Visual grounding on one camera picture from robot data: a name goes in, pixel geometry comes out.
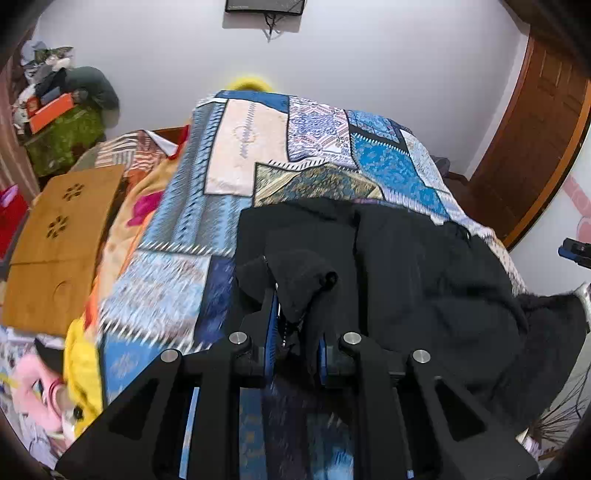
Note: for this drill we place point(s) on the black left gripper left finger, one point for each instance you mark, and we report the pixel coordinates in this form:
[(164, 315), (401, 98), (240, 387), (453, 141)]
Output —
[(180, 408)]

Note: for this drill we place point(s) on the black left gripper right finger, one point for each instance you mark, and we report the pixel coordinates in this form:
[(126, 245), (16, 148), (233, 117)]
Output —
[(411, 381)]

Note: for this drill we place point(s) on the black jacket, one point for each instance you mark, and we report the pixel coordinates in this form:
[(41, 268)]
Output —
[(395, 276)]

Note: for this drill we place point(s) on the yellow cloth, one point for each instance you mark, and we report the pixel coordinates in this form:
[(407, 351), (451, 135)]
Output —
[(81, 374)]

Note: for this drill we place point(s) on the brown wooden door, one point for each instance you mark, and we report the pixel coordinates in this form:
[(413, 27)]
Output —
[(535, 143)]

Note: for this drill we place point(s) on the blue patchwork bedspread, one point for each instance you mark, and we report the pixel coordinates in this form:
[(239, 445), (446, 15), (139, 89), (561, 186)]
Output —
[(245, 149)]

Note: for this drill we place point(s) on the wooden lap desk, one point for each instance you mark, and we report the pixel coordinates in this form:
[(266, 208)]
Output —
[(54, 262)]

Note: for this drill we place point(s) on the red flower plush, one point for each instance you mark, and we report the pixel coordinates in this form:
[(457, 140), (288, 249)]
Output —
[(13, 208)]

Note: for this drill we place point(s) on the orange floral blanket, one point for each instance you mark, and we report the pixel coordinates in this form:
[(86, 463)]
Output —
[(149, 159)]

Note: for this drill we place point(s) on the striped red curtain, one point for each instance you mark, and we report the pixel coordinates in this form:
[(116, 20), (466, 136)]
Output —
[(15, 167)]

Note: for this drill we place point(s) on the green cloth covered cabinet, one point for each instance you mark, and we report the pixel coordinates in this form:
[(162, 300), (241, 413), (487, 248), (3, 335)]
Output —
[(59, 145)]

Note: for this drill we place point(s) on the orange box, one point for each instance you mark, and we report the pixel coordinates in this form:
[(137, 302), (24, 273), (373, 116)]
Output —
[(50, 112)]

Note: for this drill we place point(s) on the yellow plush toy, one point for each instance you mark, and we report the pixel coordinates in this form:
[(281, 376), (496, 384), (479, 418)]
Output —
[(249, 83)]

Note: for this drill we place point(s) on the small wall monitor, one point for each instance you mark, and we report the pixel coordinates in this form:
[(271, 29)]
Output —
[(278, 7)]

